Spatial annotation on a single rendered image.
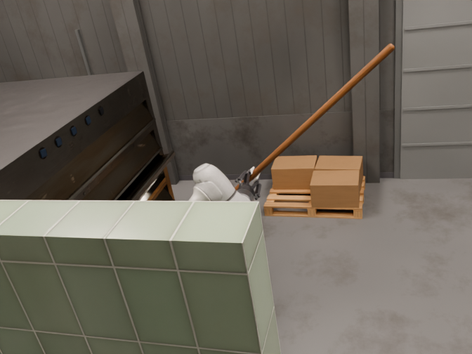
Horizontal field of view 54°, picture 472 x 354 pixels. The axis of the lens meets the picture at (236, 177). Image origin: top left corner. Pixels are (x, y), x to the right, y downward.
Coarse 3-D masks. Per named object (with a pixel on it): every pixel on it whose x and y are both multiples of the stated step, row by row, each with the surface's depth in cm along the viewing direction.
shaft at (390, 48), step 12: (384, 48) 175; (372, 60) 178; (360, 72) 181; (348, 84) 184; (336, 96) 187; (324, 108) 190; (312, 120) 194; (300, 132) 198; (288, 144) 202; (276, 156) 206; (264, 168) 211
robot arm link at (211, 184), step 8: (200, 168) 178; (208, 168) 178; (216, 168) 181; (200, 176) 177; (208, 176) 177; (216, 176) 178; (224, 176) 181; (200, 184) 178; (208, 184) 177; (216, 184) 178; (224, 184) 179; (200, 192) 177; (208, 192) 177; (216, 192) 178; (224, 192) 179; (232, 192) 181; (192, 200) 178; (200, 200) 178; (208, 200) 177; (216, 200) 179; (224, 200) 180
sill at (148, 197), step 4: (160, 180) 401; (164, 180) 404; (156, 184) 395; (160, 184) 396; (152, 188) 389; (156, 188) 389; (148, 192) 383; (152, 192) 382; (156, 192) 388; (144, 196) 379; (148, 196) 378; (152, 196) 382; (140, 200) 373; (144, 200) 373; (148, 200) 375
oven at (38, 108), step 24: (120, 72) 375; (0, 96) 363; (24, 96) 352; (48, 96) 341; (72, 96) 331; (96, 96) 321; (0, 120) 304; (24, 120) 296; (48, 120) 288; (0, 144) 261; (24, 144) 255; (0, 168) 229
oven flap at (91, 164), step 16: (144, 112) 371; (112, 128) 330; (128, 128) 346; (144, 128) 360; (96, 144) 310; (112, 144) 324; (128, 144) 336; (80, 160) 292; (96, 160) 305; (112, 160) 316; (64, 176) 276; (80, 176) 288; (32, 192) 253; (48, 192) 262; (64, 192) 272
